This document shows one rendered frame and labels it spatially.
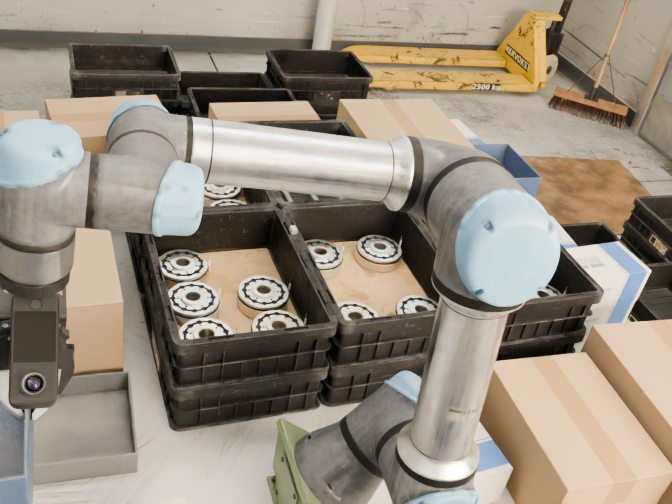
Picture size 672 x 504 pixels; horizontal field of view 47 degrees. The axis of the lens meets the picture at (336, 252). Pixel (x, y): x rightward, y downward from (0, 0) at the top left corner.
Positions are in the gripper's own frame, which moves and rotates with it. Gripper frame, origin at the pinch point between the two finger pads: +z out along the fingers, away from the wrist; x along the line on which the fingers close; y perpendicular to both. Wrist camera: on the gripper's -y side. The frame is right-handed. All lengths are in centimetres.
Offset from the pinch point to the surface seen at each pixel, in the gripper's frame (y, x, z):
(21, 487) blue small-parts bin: -10.0, 0.4, -0.1
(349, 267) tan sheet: 61, -66, 23
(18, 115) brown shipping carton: 127, 4, 26
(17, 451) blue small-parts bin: -0.8, 1.0, 5.0
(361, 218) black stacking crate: 71, -70, 16
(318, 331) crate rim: 31, -48, 15
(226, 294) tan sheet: 54, -37, 25
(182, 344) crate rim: 29.9, -23.8, 16.8
